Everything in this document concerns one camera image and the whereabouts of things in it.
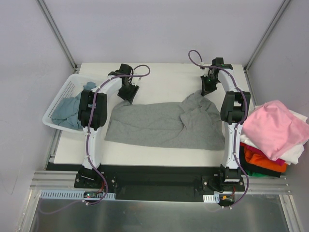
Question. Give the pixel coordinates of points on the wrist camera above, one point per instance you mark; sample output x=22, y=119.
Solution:
x=135, y=79
x=204, y=67

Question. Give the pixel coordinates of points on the orange t-shirt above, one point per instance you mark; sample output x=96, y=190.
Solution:
x=262, y=161

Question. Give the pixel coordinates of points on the white plastic laundry basket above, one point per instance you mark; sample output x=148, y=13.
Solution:
x=71, y=88

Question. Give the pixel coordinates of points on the right cable duct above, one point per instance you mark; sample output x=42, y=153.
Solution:
x=215, y=198

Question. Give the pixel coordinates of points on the grey t-shirt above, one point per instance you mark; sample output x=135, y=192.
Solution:
x=193, y=123

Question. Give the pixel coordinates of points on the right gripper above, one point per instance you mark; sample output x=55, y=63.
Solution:
x=208, y=87

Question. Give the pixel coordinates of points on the black t-shirt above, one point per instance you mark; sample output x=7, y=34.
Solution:
x=247, y=166

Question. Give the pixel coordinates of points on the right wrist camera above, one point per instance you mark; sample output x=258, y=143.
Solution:
x=204, y=67

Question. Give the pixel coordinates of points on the green t-shirt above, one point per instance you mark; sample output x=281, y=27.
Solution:
x=255, y=174

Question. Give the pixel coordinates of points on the cable duct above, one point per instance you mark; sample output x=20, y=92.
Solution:
x=75, y=195
x=215, y=198

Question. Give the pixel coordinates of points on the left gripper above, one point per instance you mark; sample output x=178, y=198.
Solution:
x=128, y=92

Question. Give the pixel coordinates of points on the aluminium frame post right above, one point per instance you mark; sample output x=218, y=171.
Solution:
x=268, y=32

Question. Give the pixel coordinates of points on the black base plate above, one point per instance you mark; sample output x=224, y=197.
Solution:
x=158, y=183

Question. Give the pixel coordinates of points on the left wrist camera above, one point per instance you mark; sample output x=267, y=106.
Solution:
x=135, y=79

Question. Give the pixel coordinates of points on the aluminium front rail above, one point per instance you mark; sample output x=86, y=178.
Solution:
x=65, y=180

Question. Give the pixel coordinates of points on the aluminium frame post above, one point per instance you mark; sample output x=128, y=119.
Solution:
x=268, y=32
x=56, y=32

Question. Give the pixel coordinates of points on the aluminium frame post left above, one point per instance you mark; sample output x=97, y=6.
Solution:
x=56, y=32

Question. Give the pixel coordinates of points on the blue-grey t-shirt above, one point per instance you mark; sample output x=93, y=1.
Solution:
x=66, y=113

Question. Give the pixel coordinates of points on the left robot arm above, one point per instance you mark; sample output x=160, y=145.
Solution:
x=93, y=110

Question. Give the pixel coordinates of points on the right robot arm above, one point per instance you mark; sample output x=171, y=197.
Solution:
x=234, y=109

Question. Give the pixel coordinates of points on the left cable duct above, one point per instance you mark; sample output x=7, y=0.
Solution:
x=75, y=195

